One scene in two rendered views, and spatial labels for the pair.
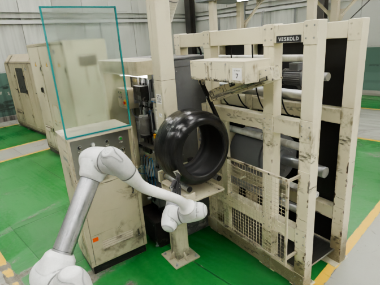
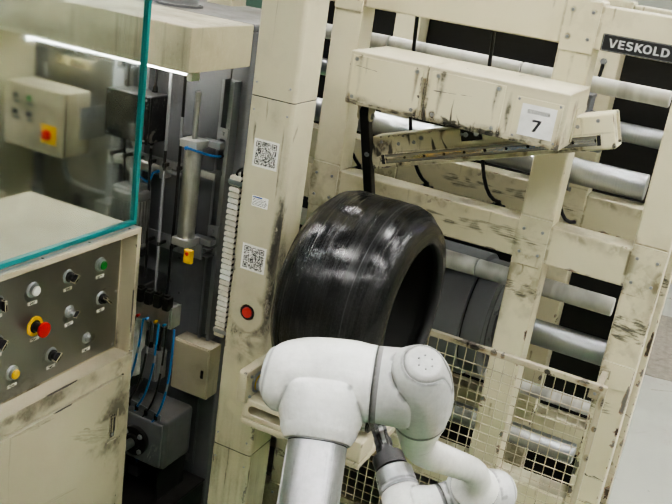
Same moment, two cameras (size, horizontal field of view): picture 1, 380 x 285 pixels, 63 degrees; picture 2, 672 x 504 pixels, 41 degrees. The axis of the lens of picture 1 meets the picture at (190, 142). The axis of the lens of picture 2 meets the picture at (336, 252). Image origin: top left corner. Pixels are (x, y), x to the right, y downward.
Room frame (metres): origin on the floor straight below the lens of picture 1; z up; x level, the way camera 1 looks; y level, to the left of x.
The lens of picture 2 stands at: (0.41, 1.24, 2.08)
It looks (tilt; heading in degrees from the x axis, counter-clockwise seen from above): 20 degrees down; 328
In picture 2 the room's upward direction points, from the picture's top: 9 degrees clockwise
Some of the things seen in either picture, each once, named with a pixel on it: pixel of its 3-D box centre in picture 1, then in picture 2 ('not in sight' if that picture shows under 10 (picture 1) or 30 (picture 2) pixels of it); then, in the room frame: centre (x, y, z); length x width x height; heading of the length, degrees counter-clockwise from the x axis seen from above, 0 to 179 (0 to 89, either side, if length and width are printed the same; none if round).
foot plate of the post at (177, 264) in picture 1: (180, 254); not in sight; (2.48, 0.16, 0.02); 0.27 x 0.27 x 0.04; 34
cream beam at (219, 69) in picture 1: (227, 69); (465, 95); (2.34, -0.31, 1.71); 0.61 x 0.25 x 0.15; 34
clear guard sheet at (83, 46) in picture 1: (90, 73); (68, 49); (2.46, 0.73, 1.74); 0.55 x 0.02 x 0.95; 124
